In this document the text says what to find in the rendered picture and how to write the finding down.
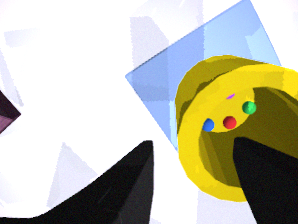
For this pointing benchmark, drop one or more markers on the red marble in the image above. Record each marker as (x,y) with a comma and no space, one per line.
(229,122)

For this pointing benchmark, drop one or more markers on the green marble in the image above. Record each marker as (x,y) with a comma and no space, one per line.
(248,107)

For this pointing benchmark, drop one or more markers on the blue marble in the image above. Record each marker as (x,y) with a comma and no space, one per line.
(208,125)

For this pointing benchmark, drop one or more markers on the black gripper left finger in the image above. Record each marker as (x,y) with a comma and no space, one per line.
(123,194)

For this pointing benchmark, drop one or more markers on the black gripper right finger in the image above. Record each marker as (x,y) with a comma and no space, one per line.
(269,180)

